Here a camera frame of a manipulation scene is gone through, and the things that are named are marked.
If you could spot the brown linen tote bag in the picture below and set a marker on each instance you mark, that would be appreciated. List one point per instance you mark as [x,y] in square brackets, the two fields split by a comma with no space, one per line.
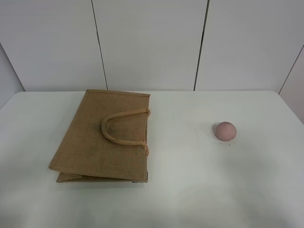
[106,140]

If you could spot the pink peach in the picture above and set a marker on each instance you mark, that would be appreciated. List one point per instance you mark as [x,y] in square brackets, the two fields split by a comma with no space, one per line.
[225,131]

